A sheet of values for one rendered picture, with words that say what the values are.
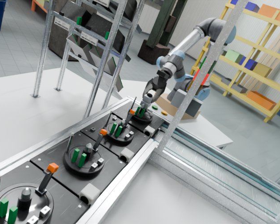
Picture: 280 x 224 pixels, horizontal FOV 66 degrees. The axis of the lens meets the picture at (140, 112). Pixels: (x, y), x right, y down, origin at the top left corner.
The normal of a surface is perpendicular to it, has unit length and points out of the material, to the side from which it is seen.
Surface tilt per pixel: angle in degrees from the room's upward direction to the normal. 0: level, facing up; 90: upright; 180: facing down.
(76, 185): 0
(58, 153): 0
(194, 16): 90
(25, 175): 0
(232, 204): 90
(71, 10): 65
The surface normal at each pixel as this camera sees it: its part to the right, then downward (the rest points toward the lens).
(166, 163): -0.39, 0.29
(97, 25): -0.33, -0.16
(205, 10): -0.74, 0.02
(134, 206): 0.37, -0.81
